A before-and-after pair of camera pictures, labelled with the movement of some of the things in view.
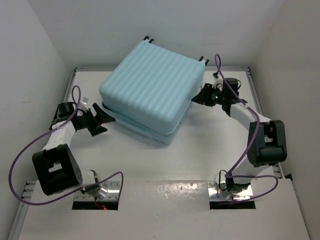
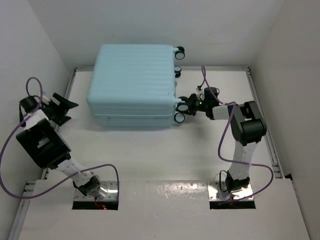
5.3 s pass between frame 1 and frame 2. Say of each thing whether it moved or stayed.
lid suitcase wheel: moved
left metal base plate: stayed
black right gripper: moved
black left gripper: moved
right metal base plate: stayed
